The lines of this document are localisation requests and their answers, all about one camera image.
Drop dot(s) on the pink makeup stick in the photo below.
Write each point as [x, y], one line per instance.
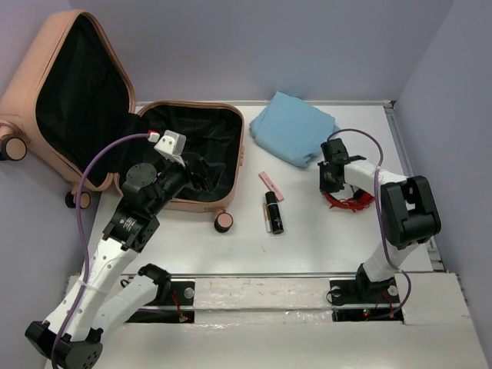
[271, 185]

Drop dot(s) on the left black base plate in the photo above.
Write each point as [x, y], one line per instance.
[173, 307]

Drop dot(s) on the black cosmetic bottle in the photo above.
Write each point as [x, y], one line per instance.
[274, 214]

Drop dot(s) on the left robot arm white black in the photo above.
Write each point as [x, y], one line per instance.
[73, 335]

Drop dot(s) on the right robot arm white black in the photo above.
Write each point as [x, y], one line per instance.
[406, 213]

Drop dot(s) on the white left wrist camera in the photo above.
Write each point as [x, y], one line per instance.
[170, 146]

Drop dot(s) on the beige white concealer tube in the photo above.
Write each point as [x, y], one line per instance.
[266, 217]

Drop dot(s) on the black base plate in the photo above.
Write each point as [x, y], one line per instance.
[173, 307]
[350, 305]

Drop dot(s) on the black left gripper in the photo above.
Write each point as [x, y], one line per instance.
[211, 173]

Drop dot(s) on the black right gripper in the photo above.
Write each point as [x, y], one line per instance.
[324, 186]

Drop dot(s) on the red corded headphones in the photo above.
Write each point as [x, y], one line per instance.
[359, 201]

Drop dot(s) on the pink hard-shell suitcase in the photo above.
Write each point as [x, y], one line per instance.
[72, 104]

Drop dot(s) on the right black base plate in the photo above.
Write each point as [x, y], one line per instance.
[350, 305]

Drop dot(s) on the light blue cloth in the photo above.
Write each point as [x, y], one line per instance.
[292, 130]

